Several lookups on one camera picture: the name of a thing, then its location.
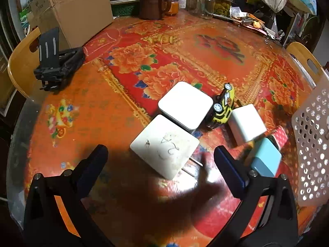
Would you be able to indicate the red-lid jar of green olives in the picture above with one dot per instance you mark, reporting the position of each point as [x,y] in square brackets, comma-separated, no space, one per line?
[223,3]

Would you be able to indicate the black folding phone holder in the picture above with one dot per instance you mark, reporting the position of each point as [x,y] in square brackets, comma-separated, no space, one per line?
[59,67]

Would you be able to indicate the wooden chair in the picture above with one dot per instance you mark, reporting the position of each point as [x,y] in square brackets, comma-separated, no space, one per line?
[19,67]
[299,51]

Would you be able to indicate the plain white square box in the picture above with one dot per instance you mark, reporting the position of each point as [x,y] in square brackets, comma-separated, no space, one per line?
[183,105]

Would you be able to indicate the brown cardboard box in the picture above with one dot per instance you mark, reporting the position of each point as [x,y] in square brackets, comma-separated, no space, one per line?
[82,12]

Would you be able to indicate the scribbled white square charger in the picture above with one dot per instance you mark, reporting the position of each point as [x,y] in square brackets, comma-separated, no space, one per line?
[164,146]

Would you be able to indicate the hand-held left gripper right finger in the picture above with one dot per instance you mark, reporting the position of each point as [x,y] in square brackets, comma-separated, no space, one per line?
[228,169]

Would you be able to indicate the white cube charger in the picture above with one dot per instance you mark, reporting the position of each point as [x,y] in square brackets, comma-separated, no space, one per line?
[245,126]

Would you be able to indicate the yellow black toy car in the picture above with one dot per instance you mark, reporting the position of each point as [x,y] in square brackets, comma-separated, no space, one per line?
[223,108]

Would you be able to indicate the brown ceramic mug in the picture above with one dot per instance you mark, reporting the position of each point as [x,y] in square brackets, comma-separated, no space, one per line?
[151,3]

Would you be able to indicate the clear jar with dark lid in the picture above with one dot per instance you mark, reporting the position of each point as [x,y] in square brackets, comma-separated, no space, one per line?
[194,2]

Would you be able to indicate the red white-dotted small block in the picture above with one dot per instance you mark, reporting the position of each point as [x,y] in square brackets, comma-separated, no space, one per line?
[280,136]

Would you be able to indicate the white perforated plastic basket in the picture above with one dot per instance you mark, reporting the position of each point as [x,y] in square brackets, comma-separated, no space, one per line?
[320,85]

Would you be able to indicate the jar with orange contents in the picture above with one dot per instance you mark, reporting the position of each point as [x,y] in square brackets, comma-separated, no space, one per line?
[172,7]

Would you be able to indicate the empty clear glass jar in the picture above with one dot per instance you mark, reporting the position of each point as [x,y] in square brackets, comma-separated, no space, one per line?
[207,6]

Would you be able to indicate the green plastic crate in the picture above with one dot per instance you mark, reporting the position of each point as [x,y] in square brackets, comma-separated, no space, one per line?
[123,10]

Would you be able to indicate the light blue charger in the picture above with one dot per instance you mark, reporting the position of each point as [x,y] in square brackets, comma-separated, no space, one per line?
[266,158]

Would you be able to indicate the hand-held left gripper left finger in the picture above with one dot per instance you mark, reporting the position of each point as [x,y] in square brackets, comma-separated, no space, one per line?
[93,164]

